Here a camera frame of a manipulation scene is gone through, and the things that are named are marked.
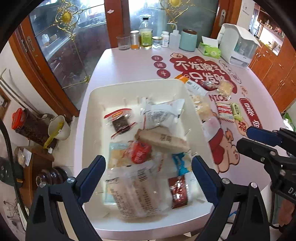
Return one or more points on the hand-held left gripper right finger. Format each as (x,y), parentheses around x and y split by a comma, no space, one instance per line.
(205,178)

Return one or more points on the red apple print packet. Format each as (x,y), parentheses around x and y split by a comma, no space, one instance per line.
(140,153)

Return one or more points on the person's right forearm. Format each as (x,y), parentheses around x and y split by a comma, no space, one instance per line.
(285,210)

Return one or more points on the wood framed glass door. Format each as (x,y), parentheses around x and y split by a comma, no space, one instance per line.
(57,58)
(203,14)

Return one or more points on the small glass jar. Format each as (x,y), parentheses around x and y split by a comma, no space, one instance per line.
(157,42)

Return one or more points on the white countertop cup cabinet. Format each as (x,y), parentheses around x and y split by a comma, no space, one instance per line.
(227,44)

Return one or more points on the green tissue box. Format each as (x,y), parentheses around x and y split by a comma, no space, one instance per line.
(210,51)

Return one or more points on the blue white snack packet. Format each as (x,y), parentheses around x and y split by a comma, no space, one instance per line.
(181,164)

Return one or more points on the beige wafer bar packet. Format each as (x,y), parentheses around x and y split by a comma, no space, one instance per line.
(161,140)

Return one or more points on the clear packet of white candies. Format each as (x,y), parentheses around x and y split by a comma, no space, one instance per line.
(201,106)

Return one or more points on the white enamel mug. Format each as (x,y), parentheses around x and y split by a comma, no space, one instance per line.
(64,132)

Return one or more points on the clear drinking glass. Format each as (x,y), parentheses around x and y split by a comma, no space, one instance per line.
(123,42)

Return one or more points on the white squeeze bottle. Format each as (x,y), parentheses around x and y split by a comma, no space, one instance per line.
(175,40)

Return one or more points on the metal can orange base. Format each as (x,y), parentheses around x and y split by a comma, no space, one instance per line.
(135,40)

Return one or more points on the low wooden side table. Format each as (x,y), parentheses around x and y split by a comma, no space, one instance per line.
(34,162)

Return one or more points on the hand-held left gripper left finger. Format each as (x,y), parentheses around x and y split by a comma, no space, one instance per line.
(92,176)

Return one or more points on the pale yellow snack bag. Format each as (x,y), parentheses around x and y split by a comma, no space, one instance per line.
(224,89)

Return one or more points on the green label snack packet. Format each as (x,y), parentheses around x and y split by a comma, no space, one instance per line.
(236,111)

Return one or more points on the clear cake packet with text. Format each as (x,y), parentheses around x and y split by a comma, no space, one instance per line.
(136,192)

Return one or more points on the white plastic storage bin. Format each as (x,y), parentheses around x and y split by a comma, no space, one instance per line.
(129,97)

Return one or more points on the wooden picture frame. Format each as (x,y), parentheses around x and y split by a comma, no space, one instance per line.
(7,106)

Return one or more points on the dark red patterned packet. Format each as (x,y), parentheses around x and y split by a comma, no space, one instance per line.
(179,192)

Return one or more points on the wooden wall shelf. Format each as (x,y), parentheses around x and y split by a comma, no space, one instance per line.
(270,27)

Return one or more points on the small dark red candy packet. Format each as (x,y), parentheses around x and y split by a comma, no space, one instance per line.
(209,85)

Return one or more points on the teal canister brown lid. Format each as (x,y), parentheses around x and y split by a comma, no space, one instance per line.
(188,41)

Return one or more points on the yellow plastic scoop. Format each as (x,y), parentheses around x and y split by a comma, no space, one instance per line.
(52,136)

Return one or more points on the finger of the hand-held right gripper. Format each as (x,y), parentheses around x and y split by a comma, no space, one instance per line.
(252,147)
(261,135)

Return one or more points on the white wall switch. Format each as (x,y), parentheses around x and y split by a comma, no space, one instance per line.
(246,10)

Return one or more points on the red white striped packet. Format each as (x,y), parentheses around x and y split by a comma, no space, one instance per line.
(225,112)

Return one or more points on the red label dark snack packet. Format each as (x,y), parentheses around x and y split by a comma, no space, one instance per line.
(120,121)

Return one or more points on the dark glass teapot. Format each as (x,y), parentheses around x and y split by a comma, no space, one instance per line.
(50,176)

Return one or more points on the white pill bottle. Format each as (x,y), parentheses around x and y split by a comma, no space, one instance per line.
(165,39)

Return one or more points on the glass bottle green label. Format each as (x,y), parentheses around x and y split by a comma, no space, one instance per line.
(146,37)

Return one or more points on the wooden floor cabinet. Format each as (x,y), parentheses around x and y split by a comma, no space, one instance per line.
(277,74)

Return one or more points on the red lid storage jar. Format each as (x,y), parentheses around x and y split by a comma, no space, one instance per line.
(18,118)

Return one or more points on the orange white snack bar packet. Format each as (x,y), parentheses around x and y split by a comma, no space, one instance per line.
(192,85)

